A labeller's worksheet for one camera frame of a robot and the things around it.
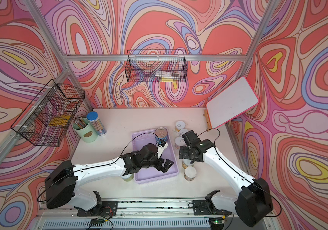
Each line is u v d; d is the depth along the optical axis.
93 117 0.88
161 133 0.92
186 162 0.82
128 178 0.80
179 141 0.93
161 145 0.70
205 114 1.10
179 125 1.02
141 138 0.98
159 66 0.96
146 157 0.61
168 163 0.70
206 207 0.69
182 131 0.99
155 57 0.88
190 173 0.78
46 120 0.72
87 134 0.93
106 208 0.73
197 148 0.57
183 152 0.74
